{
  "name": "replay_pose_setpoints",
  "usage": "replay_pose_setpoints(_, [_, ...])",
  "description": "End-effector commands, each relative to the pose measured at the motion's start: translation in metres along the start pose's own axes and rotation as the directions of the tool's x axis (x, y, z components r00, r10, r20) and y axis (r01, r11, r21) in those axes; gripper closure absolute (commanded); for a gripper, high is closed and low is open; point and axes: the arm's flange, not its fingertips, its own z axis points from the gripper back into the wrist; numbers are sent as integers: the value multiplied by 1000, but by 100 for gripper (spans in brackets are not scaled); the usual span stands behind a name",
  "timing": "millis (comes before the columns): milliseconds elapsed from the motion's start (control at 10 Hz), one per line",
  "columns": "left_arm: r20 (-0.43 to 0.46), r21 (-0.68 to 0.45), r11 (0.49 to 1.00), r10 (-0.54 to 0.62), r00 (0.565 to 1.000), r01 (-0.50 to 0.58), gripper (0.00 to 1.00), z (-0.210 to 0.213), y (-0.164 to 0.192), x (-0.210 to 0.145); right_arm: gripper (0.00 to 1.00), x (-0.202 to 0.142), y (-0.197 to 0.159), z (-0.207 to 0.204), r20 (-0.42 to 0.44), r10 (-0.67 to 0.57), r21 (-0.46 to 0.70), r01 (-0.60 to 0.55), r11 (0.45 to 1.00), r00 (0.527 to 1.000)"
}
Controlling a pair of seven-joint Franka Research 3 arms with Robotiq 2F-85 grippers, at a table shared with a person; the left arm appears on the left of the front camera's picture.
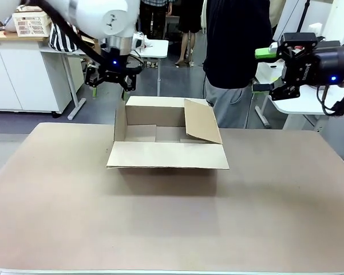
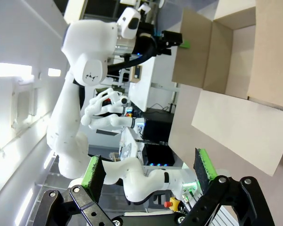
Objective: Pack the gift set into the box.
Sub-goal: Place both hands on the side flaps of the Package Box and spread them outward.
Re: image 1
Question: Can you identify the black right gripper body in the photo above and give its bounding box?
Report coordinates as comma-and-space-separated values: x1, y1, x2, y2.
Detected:
284, 45, 344, 87

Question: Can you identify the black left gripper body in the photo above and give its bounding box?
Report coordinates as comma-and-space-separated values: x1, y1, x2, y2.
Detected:
98, 48, 145, 84

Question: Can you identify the brown cardboard box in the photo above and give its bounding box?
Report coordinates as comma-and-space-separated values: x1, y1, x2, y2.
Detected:
105, 96, 231, 170

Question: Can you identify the white plastic bag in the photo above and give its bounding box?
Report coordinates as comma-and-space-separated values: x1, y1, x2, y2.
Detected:
256, 61, 287, 84

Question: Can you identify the person in dark sweatshirt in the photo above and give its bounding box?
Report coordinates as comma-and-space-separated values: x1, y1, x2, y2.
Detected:
203, 0, 274, 129

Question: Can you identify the white tabletop appliance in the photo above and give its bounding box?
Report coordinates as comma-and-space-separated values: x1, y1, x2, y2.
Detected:
132, 32, 150, 55

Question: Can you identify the white table with grey legs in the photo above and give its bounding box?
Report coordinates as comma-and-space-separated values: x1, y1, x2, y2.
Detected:
39, 39, 169, 120

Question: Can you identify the bystander in beige top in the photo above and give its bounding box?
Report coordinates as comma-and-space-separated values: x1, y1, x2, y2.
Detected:
268, 0, 287, 29

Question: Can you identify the black white striped bag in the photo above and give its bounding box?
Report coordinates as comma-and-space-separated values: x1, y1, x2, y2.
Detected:
49, 21, 80, 53

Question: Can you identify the bystander in dark trousers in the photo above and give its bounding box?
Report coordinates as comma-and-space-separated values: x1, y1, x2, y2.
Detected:
139, 0, 173, 40

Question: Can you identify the white cabinet with wooden top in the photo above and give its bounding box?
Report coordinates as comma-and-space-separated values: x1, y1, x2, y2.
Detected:
0, 27, 84, 118

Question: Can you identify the white plastic basket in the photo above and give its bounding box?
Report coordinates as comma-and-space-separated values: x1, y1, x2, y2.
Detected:
13, 11, 53, 37

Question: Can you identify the bystander in black shorts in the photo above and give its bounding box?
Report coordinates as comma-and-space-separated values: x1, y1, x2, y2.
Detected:
176, 0, 203, 67

